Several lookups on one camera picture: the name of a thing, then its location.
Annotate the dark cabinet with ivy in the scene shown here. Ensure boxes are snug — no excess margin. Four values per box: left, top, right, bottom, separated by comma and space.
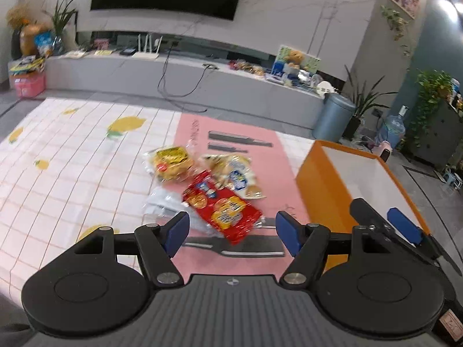
406, 71, 462, 169

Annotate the grey tv console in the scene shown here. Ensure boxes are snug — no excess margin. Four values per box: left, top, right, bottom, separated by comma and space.
45, 54, 324, 128

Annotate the teddy bear toy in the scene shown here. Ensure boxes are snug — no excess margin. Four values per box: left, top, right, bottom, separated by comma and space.
284, 49, 304, 69

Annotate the brown round vase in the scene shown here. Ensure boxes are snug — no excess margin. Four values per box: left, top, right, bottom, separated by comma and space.
20, 23, 49, 56

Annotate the pink storage box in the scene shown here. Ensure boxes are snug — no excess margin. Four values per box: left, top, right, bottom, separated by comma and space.
10, 72, 45, 99

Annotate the white blue pastry packet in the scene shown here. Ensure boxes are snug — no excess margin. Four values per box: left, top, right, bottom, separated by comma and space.
200, 154, 266, 200

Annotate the dark leafy floor plant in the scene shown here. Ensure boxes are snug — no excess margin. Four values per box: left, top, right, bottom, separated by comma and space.
343, 66, 396, 140

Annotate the orange cardboard box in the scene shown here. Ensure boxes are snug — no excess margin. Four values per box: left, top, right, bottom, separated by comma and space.
295, 139, 432, 272

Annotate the pink placemat with knives print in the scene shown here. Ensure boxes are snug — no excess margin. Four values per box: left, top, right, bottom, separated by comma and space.
173, 114, 312, 280

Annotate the yellow cookie snack packet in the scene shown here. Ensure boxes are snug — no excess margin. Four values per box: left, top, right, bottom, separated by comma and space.
142, 146, 195, 182

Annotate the blue water jug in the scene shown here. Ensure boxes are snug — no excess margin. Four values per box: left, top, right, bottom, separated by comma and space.
376, 105, 409, 149

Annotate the silver white flat packet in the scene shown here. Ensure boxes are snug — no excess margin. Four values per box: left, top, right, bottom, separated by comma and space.
143, 186, 223, 238

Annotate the green potted plant left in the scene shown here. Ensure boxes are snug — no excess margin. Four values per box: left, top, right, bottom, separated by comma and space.
43, 0, 78, 56

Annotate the red snack packet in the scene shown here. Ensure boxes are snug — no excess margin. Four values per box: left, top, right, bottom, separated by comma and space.
182, 171, 263, 245

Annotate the lemon print checked tablecloth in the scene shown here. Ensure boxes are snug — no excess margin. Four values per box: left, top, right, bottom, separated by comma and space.
1, 98, 312, 302

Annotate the grey blue trash bin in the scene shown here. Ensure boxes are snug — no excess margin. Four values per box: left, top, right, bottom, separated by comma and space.
312, 93, 356, 143

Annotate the white wifi router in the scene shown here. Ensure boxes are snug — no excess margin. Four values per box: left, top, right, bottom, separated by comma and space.
133, 33, 163, 60

